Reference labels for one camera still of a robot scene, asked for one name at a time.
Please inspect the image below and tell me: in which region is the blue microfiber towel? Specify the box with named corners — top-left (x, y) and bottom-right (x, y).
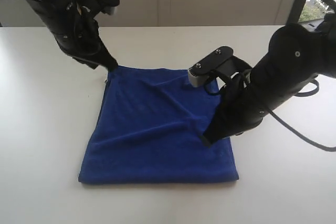
top-left (78, 66), bottom-right (239, 185)

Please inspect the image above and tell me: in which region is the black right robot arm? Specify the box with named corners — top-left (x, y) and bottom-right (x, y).
top-left (201, 14), bottom-right (335, 145)

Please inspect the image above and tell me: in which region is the black braided cable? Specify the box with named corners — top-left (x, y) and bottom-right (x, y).
top-left (267, 0), bottom-right (336, 153)

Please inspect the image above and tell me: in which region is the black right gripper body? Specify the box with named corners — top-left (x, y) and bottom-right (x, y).
top-left (220, 74), bottom-right (270, 135)

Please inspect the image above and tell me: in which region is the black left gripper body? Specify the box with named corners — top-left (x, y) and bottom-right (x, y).
top-left (26, 0), bottom-right (102, 64)

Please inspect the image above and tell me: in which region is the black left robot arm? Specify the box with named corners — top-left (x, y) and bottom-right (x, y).
top-left (25, 0), bottom-right (120, 71)

